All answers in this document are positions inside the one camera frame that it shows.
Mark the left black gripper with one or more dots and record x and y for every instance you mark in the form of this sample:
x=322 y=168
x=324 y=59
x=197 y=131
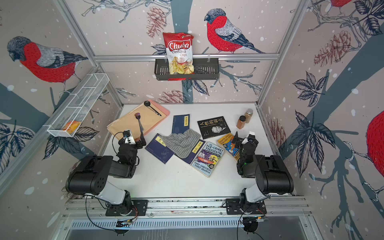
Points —
x=137 y=142

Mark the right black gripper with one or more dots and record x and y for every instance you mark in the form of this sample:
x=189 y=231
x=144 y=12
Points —
x=240 y=144

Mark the dark blue book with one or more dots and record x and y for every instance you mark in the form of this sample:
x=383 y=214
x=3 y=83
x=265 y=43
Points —
x=189 y=159
x=159 y=150

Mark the grey striped cloth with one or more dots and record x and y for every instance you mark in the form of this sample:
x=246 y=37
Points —
x=182 y=144

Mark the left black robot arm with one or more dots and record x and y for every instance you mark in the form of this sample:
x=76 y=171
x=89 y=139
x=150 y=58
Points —
x=90 y=177

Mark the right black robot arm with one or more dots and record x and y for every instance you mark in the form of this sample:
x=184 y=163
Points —
x=270 y=173

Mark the yellow orange treehouse book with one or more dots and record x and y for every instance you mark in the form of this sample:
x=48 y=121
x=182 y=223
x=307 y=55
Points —
x=226 y=143

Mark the colourful treehouse book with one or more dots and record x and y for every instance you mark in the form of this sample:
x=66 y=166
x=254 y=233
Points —
x=207 y=159

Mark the black book with face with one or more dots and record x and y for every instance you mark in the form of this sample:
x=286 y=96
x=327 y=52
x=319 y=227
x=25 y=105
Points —
x=213 y=127

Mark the blue book yellow label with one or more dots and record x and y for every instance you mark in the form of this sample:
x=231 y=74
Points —
x=181 y=123

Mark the brown spice jar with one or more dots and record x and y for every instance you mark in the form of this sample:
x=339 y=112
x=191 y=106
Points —
x=241 y=122

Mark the tan paper sheet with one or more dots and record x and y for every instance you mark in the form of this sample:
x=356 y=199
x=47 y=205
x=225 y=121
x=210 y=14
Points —
x=119 y=125

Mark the tan spice jar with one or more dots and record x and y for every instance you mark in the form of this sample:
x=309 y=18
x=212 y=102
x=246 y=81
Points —
x=248 y=114

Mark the iridescent purple spoon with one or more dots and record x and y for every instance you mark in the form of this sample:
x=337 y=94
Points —
x=138 y=117

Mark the black spoon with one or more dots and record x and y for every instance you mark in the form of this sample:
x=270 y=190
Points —
x=148 y=105

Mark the pink tray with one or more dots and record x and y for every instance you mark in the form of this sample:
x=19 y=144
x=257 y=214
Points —
x=146 y=117

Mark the orange packet in shelf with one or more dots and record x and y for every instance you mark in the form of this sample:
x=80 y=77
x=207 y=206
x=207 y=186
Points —
x=71 y=127

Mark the red cassava chips bag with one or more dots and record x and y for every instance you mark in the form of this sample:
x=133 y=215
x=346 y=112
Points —
x=179 y=51

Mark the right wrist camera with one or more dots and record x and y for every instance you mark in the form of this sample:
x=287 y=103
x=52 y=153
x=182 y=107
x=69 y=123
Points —
x=250 y=138

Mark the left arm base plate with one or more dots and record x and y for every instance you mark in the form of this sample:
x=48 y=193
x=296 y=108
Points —
x=131 y=208

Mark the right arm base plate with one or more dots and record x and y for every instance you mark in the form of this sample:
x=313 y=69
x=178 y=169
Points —
x=234 y=206

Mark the white wire shelf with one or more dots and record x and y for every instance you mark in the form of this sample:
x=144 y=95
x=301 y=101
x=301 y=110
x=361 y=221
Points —
x=80 y=104

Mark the black wall basket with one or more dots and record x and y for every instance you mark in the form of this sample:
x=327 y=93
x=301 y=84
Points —
x=205 y=69

